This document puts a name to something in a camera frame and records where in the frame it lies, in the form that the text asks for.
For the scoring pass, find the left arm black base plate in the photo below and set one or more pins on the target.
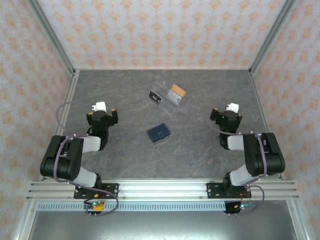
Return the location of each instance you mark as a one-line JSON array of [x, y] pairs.
[[112, 191]]

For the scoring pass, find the white card with gold chip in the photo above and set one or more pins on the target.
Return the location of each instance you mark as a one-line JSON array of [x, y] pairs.
[[173, 96]]

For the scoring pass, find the circuit board with blue light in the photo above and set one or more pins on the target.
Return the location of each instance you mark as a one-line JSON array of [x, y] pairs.
[[241, 206]]

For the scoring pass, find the aluminium frame post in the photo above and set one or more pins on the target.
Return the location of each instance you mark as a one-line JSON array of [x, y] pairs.
[[272, 35], [52, 35]]

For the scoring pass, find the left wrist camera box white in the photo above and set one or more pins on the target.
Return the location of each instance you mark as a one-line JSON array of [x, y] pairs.
[[100, 106]]

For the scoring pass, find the blue card holder wallet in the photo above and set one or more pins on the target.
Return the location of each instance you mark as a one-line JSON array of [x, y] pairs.
[[157, 132]]

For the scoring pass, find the black card with white print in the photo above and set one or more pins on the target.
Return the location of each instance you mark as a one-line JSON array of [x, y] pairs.
[[155, 97]]

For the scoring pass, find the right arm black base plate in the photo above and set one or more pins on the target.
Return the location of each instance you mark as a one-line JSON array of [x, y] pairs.
[[212, 191]]

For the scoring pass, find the plain orange card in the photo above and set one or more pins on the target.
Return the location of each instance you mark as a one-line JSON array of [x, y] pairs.
[[178, 90]]

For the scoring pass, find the clear acrylic card stand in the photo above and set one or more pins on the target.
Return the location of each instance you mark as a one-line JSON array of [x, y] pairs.
[[170, 107]]

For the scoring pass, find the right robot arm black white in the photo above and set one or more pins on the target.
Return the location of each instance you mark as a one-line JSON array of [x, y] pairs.
[[265, 160]]

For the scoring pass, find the aluminium side rail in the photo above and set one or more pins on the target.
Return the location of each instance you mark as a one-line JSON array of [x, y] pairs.
[[261, 100], [68, 95]]

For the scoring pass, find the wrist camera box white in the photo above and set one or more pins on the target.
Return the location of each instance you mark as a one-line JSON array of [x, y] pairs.
[[100, 106], [233, 107]]

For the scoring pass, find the grey metal shelf panel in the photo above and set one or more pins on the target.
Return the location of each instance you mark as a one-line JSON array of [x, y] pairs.
[[162, 225]]

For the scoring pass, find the aluminium frame leg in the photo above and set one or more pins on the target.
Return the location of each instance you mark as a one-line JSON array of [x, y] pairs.
[[25, 220], [297, 220]]

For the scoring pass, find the aluminium mounting rail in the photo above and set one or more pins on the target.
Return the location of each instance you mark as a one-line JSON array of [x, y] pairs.
[[162, 190]]

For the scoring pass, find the circuit board with yellow connector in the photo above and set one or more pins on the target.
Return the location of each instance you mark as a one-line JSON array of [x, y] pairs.
[[100, 206]]

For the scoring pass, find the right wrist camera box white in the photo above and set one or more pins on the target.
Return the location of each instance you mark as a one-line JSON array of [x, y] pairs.
[[233, 107]]

